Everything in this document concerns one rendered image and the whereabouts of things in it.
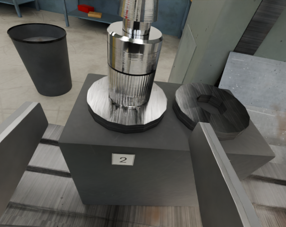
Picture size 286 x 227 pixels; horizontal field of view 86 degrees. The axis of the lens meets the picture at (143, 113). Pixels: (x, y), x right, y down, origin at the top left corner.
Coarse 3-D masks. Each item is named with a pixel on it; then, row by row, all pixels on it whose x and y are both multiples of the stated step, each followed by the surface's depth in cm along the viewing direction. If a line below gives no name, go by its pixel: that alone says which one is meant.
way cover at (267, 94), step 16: (240, 64) 46; (256, 64) 46; (272, 64) 46; (224, 80) 48; (240, 80) 48; (256, 80) 48; (240, 96) 49; (256, 96) 49; (272, 96) 49; (256, 112) 50; (272, 112) 50; (272, 128) 50; (272, 144) 50; (272, 160) 47
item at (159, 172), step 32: (96, 96) 16; (160, 96) 18; (192, 96) 19; (224, 96) 20; (64, 128) 15; (96, 128) 15; (128, 128) 15; (160, 128) 16; (192, 128) 17; (224, 128) 16; (256, 128) 19; (96, 160) 16; (128, 160) 16; (160, 160) 16; (256, 160) 16; (96, 192) 22; (128, 192) 23; (160, 192) 23; (192, 192) 23
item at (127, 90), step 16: (112, 48) 12; (112, 64) 13; (128, 64) 12; (144, 64) 13; (112, 80) 14; (128, 80) 13; (144, 80) 14; (112, 96) 16; (128, 96) 15; (144, 96) 15
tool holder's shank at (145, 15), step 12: (120, 0) 11; (132, 0) 10; (144, 0) 10; (156, 0) 11; (120, 12) 11; (132, 12) 11; (144, 12) 11; (156, 12) 11; (132, 24) 11; (144, 24) 12
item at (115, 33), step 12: (120, 24) 13; (108, 36) 12; (120, 36) 11; (132, 36) 11; (144, 36) 12; (156, 36) 12; (120, 48) 12; (132, 48) 11; (144, 48) 12; (156, 48) 12
